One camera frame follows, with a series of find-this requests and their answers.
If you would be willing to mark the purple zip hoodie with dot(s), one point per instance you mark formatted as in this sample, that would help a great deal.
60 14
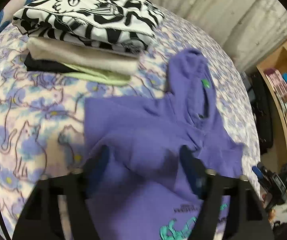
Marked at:
146 135

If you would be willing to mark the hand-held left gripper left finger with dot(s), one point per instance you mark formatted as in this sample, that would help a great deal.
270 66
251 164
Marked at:
99 166

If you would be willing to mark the light green folded garment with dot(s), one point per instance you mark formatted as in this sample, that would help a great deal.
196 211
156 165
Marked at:
96 76

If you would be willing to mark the pink drawer organizer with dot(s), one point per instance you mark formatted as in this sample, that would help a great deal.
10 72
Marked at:
277 82

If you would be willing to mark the small blue box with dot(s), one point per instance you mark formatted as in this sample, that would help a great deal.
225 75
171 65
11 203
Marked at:
286 77

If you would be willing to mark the cat printed purple blanket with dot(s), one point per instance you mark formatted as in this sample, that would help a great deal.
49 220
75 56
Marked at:
21 117

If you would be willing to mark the beige folded garment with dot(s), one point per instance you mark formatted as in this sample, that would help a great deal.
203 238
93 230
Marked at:
83 57

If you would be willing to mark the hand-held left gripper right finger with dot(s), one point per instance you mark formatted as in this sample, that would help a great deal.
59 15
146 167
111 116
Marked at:
193 171

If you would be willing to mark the black white printed folded garment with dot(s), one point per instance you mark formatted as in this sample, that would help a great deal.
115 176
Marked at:
83 10

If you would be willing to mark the beige floral curtain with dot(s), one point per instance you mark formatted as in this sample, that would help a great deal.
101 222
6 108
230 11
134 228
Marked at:
221 17

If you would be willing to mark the long black bag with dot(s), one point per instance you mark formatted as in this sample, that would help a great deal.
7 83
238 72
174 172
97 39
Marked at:
261 110

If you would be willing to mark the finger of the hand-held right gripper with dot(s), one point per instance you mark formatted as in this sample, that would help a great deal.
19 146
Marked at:
267 175
257 172

